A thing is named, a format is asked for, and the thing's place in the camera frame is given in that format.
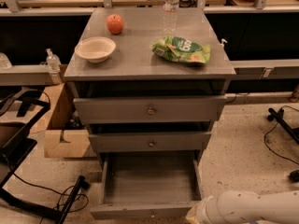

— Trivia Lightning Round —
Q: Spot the grey drawer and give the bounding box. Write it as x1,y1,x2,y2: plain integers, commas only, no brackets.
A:
74,95,226,124
91,151,202,219
89,132,211,153

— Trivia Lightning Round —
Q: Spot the grey bottom drawer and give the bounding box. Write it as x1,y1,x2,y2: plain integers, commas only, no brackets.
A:
91,151,202,219

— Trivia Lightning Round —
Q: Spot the beige paper bowl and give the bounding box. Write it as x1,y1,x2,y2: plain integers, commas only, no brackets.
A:
75,36,116,63

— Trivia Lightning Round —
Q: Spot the black floor cable left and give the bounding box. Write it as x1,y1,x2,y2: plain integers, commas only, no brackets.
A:
6,159,90,224

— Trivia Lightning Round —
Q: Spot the grey middle drawer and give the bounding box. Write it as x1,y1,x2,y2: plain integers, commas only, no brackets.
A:
89,132,211,153

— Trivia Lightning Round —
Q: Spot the red apple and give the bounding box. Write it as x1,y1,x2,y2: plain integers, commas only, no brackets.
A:
106,14,124,35

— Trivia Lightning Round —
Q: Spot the black floor cable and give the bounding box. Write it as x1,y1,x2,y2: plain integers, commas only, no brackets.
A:
263,105,299,166
6,159,90,224

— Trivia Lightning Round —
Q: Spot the grey top drawer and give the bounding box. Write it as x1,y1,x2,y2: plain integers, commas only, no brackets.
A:
74,95,226,124

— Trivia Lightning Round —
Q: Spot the black floor cable right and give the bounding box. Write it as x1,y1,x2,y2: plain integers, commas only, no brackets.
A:
263,105,299,166

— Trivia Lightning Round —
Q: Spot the cardboard box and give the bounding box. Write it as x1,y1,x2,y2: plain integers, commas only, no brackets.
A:
31,68,95,158

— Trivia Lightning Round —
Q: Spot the grey wooden drawer cabinet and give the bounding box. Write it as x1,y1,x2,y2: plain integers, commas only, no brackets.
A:
63,7,237,170

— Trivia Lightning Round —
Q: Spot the black stand base right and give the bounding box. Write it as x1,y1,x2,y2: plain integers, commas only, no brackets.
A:
268,108,299,145

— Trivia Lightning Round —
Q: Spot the clear plastic water bottle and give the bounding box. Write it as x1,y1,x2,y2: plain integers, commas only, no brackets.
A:
163,0,179,35

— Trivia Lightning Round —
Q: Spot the small white pump bottle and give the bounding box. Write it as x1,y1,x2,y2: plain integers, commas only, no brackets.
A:
221,38,228,48

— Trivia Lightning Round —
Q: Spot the green chip bag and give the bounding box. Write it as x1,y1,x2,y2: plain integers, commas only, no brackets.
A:
151,35,211,64

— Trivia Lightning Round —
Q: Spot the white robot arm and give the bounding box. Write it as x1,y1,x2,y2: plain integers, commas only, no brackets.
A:
186,190,299,224

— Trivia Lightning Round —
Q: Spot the black metal stand left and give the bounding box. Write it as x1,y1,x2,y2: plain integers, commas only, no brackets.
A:
0,88,89,224

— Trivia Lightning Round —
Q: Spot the hand sanitizer pump bottle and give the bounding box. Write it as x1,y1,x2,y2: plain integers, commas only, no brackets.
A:
46,49,62,85

